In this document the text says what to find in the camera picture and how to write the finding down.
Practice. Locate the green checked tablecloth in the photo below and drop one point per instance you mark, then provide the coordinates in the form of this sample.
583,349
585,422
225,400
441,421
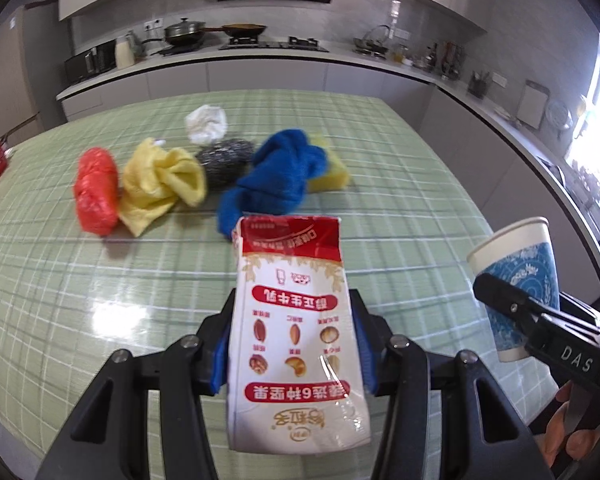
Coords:
105,285

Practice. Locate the wall socket pair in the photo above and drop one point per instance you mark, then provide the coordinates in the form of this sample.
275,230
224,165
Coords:
153,24

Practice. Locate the black microwave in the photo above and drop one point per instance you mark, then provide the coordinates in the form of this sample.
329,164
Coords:
87,62

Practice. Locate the grey kettle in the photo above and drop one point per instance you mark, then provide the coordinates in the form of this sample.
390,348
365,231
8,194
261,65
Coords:
137,45

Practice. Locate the gas stove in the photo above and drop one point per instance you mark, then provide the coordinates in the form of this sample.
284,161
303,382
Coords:
275,45

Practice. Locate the blue cloth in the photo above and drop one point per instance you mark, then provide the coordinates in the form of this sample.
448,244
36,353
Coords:
275,180

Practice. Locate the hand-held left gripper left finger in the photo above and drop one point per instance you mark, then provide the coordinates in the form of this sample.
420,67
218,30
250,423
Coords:
221,355

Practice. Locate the white jug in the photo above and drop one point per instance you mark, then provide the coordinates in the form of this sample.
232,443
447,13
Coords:
124,55

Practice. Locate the blue patterned paper cup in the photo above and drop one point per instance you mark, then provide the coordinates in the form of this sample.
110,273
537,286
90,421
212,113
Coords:
522,260

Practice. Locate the red plastic bag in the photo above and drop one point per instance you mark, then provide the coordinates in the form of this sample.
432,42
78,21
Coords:
97,190

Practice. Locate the dark bottle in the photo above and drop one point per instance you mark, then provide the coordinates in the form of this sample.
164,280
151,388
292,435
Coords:
434,56

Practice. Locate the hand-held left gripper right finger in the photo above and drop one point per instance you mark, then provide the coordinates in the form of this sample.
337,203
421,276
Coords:
366,360

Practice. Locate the grey cutting board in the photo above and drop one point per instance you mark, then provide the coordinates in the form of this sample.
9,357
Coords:
533,105

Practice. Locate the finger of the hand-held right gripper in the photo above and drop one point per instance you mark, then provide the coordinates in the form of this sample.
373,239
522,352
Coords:
510,300
580,312

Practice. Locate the dark utensil holder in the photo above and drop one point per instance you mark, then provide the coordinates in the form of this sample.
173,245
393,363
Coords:
478,87

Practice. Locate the utensil rack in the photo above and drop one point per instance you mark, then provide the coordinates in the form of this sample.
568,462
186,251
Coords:
452,62

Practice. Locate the person's right hand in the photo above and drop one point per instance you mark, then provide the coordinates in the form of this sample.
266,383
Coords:
580,442

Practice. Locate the round metal strainer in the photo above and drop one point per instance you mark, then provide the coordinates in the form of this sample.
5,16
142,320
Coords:
560,115

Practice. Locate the steel wool scrubber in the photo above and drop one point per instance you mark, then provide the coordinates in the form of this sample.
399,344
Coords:
225,160

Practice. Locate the pot with lid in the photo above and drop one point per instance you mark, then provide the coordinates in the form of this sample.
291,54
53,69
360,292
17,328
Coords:
185,32

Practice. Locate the induction cooker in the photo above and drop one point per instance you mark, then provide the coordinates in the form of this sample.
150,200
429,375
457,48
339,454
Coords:
180,49

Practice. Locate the yellow sponge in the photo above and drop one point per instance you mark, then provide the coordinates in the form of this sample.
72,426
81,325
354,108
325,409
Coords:
330,170

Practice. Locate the red and white milk carton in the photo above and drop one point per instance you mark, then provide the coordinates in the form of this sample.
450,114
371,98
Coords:
295,360

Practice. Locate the wok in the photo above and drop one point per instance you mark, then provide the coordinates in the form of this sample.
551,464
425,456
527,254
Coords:
245,30

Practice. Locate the yellow cloth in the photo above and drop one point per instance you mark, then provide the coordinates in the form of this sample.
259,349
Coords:
155,185

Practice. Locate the tall beige cabinet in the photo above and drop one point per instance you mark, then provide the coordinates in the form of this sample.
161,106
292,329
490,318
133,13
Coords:
27,70

